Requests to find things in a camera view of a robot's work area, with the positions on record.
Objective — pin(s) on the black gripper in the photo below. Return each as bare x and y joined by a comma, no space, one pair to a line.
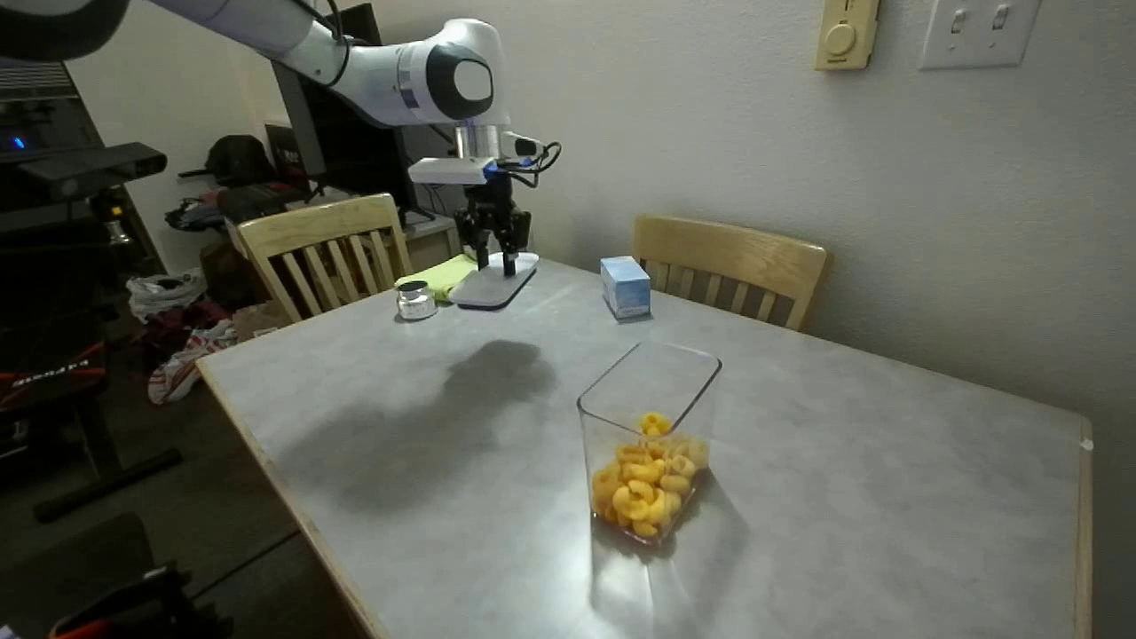
493,206

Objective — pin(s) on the white rectangular container lid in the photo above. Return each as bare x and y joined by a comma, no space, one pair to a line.
492,291

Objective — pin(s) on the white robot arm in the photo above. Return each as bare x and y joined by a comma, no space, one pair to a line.
392,75

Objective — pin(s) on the clear plastic food container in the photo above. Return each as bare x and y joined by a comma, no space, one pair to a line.
627,393

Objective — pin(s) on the small blue cardboard box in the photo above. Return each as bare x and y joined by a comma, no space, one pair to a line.
627,291

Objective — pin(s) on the light wooden slatted chair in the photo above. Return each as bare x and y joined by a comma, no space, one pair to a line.
319,225

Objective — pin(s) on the black monitor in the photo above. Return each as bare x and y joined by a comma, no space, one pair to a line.
337,147

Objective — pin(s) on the plain wooden chair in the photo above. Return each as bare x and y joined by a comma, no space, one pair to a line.
731,253

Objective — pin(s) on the orange puffed snacks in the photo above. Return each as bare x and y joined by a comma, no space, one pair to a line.
645,486

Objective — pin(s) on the black cap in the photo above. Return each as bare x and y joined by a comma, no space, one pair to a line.
235,158

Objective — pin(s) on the pile of clothes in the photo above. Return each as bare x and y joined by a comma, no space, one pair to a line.
190,350

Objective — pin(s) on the black sensor bar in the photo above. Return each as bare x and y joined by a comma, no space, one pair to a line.
84,167

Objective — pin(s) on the red black floor bag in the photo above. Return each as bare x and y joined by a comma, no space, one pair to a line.
129,605

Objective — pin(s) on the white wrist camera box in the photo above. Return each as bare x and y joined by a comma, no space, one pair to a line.
450,173

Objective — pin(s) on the yellowed wall dial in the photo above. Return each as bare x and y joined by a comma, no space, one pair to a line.
845,36

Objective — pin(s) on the white light switch plate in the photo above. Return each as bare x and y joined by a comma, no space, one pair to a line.
980,30

